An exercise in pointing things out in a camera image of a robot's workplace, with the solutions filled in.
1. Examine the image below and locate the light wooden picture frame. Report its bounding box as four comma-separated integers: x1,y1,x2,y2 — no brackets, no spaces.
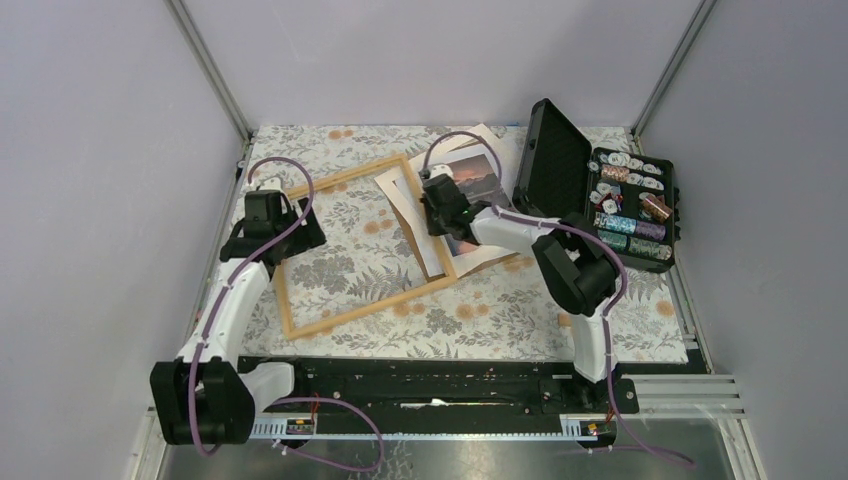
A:
271,154,459,340

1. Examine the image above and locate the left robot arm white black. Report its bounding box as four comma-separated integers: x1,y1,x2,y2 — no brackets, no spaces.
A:
150,190,326,455

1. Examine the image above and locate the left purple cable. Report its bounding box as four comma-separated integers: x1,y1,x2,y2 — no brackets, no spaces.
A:
186,156,386,474

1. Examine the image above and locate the open black chip case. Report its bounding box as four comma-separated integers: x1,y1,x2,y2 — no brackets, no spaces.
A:
512,99,680,273

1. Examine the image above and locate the brown frame backing board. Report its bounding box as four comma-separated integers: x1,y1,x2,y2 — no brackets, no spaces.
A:
392,204,516,278

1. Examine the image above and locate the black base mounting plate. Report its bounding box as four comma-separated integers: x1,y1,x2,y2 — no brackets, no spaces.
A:
237,356,638,415

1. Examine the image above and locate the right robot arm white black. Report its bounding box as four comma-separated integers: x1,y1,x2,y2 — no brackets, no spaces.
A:
420,169,627,412

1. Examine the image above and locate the sunset landscape photo print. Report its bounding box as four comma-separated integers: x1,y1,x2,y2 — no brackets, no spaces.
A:
397,145,515,278

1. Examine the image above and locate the purple cable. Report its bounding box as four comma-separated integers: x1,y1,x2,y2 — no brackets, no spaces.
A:
186,156,386,474
421,130,698,472

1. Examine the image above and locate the floral patterned table mat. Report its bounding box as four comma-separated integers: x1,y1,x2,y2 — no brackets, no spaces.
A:
241,125,687,364

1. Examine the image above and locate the small wooden block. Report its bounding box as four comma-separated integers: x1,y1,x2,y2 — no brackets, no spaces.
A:
557,312,572,328

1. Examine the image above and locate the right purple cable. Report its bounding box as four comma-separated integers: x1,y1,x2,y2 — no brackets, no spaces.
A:
421,130,698,472

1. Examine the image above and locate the cream photo mat board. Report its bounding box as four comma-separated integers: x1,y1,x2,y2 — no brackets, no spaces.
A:
376,124,519,277

